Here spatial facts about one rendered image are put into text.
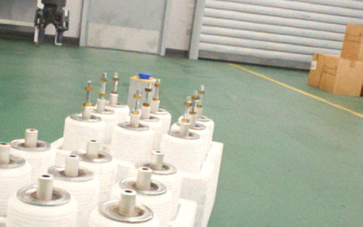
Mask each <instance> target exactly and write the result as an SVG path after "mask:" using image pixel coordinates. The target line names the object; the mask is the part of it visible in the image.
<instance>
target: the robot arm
mask: <svg viewBox="0 0 363 227"><path fill-rule="evenodd" d="M41 3H42V4H44V7H43V8H42V7H37V8H36V12H35V18H34V23H33V25H34V26H36V28H37V29H38V32H37V41H38V42H43V41H44V37H45V28H46V27H47V25H49V24H50V23H52V24H53V25H54V27H55V30H56V31H57V32H55V40H54V44H55V45H61V44H62V38H63V33H64V32H65V31H68V30H69V11H68V10H64V9H62V8H63V7H65V6H66V4H67V0H41ZM38 19H39V23H37V22H38ZM64 22H65V26H64Z"/></svg>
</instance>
